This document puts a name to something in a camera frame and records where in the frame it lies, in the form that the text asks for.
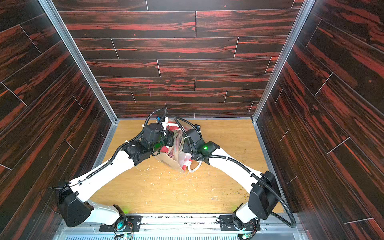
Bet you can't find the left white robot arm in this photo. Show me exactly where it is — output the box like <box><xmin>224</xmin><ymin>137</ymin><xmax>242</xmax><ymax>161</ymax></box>
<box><xmin>57</xmin><ymin>117</ymin><xmax>174</xmax><ymax>231</ymax></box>

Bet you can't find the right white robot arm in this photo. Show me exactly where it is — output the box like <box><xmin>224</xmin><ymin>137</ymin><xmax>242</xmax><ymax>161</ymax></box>
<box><xmin>183</xmin><ymin>129</ymin><xmax>287</xmax><ymax>229</ymax></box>

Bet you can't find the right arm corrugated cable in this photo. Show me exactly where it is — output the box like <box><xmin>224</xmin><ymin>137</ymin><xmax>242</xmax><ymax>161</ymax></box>
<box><xmin>173</xmin><ymin>116</ymin><xmax>297</xmax><ymax>229</ymax></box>

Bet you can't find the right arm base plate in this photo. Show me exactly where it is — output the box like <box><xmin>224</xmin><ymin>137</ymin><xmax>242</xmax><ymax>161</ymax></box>
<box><xmin>217</xmin><ymin>214</ymin><xmax>261</xmax><ymax>231</ymax></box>

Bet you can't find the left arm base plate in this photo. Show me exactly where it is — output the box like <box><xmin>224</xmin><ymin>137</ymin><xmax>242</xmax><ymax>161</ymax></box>
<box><xmin>99</xmin><ymin>215</ymin><xmax>142</xmax><ymax>233</ymax></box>

